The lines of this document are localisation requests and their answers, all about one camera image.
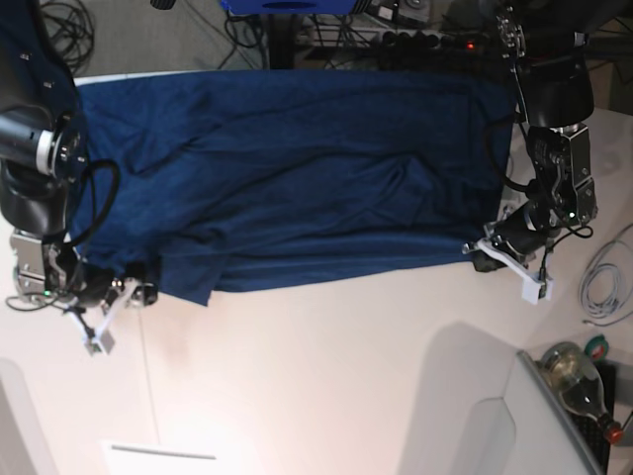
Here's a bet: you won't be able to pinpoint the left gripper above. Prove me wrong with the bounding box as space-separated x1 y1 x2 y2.
472 207 552 273

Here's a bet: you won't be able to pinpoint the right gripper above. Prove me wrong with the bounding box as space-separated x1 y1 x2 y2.
71 269 158 308

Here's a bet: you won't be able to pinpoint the dark blue t-shirt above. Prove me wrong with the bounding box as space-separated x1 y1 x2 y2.
79 70 512 305

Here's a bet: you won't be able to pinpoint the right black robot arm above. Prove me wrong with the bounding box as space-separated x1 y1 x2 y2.
1 1 157 310

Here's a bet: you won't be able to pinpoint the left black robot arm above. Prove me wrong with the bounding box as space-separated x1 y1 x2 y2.
474 1 604 271

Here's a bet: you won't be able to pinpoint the clear plastic bottle red cap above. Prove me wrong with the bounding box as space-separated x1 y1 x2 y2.
540 341 624 444

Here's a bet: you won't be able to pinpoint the green tape roll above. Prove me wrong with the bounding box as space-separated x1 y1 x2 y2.
585 334 609 362

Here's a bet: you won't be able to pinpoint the black power strip red light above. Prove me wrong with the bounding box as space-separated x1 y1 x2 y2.
378 31 490 52

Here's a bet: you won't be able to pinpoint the blue box with slot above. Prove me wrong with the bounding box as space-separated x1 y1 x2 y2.
221 0 370 15

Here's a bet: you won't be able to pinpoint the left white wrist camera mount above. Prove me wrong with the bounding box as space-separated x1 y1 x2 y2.
461 223 554 305

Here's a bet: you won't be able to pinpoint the coiled light grey cable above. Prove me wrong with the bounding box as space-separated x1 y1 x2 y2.
579 228 633 328

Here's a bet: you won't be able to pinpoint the black coiled cables on floor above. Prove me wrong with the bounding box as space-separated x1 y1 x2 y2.
39 0 98 77

